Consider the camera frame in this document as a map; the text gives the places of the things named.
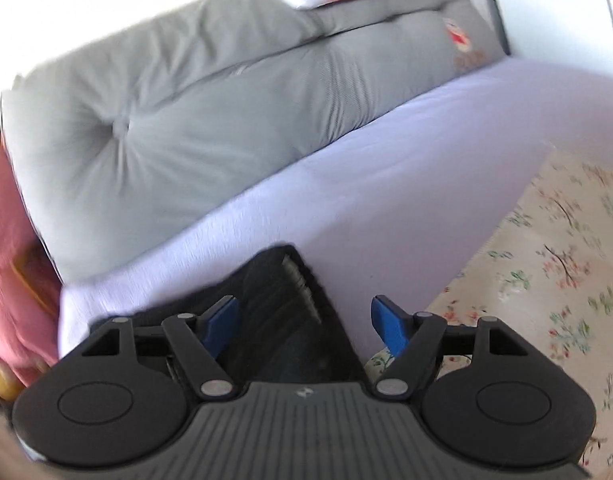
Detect purple bed sheet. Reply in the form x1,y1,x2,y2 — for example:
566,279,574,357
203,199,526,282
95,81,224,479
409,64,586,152
56,57,613,361

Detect black pants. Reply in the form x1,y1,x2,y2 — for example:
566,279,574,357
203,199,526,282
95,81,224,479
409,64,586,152
89,243,368,386

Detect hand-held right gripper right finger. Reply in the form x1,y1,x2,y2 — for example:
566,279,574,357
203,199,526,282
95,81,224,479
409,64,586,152
369,295,533,402

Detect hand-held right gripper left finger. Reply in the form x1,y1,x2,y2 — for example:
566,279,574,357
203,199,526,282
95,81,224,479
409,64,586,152
80,295,240,402

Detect floral mat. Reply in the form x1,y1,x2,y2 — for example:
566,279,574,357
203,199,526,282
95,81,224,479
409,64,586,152
364,149,613,473

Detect pink blanket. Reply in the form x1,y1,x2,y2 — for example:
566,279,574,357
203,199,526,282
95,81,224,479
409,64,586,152
0,144,63,388

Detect grey tufted cushion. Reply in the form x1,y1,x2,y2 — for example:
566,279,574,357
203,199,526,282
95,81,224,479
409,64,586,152
0,0,507,285

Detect white and blue wardrobe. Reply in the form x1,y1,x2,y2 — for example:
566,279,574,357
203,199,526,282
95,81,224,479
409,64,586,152
479,0,613,82

